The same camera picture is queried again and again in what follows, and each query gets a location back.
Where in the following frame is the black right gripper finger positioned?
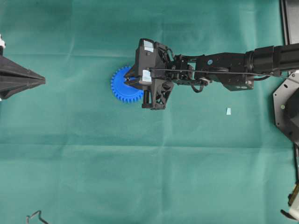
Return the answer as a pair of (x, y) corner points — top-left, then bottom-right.
(125, 64), (136, 81)
(125, 78), (143, 90)
(0, 79), (46, 100)

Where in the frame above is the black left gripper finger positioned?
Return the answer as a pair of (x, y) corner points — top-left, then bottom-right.
(0, 56), (46, 82)

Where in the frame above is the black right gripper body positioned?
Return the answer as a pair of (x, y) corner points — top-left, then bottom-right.
(135, 38), (174, 110)

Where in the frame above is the blue plastic gear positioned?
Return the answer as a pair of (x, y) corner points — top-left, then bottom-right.
(110, 66), (143, 103)

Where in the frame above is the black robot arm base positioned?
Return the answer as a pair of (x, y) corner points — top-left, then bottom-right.
(273, 70), (299, 145)

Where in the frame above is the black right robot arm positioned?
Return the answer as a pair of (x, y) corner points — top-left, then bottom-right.
(110, 38), (299, 110)

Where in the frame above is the small light blue tape piece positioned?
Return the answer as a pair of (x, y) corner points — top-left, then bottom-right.
(226, 108), (232, 115)

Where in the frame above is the green table cloth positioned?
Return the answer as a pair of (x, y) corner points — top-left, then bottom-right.
(0, 0), (296, 224)

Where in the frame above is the white and yellow clamp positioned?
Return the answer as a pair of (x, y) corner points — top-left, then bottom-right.
(280, 182), (299, 221)

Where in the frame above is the bent metal wire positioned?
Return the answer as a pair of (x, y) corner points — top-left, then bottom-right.
(25, 210), (49, 224)

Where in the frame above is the black aluminium frame rail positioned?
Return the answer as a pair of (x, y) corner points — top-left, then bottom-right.
(280, 0), (299, 45)

